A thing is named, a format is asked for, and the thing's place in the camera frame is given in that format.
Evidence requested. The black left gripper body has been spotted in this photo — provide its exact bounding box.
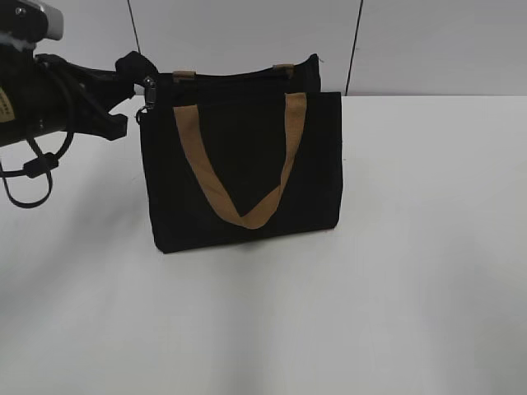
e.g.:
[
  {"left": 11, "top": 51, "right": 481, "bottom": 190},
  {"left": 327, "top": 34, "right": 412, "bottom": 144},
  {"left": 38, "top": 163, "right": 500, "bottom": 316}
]
[{"left": 1, "top": 39, "right": 75, "bottom": 151}]

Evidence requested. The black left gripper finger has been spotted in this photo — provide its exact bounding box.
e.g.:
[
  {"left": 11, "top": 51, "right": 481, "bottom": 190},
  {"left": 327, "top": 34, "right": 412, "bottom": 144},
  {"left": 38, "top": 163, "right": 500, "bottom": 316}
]
[
  {"left": 53, "top": 51, "right": 157, "bottom": 100},
  {"left": 69, "top": 80, "right": 128, "bottom": 141}
]

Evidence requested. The tan front bag handle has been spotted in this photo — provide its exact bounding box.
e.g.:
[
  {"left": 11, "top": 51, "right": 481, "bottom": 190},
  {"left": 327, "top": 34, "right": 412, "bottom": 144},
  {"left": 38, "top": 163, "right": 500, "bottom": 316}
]
[{"left": 173, "top": 92, "right": 307, "bottom": 230}]

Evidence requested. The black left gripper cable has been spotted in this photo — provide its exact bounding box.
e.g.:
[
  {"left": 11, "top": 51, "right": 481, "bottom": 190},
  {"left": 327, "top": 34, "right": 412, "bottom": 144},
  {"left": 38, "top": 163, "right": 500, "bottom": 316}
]
[{"left": 0, "top": 61, "right": 77, "bottom": 210}]

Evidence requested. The black canvas tote bag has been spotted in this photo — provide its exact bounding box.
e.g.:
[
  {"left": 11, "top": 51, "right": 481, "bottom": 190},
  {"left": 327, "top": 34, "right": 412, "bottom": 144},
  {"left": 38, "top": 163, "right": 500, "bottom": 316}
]
[{"left": 140, "top": 54, "right": 343, "bottom": 253}]

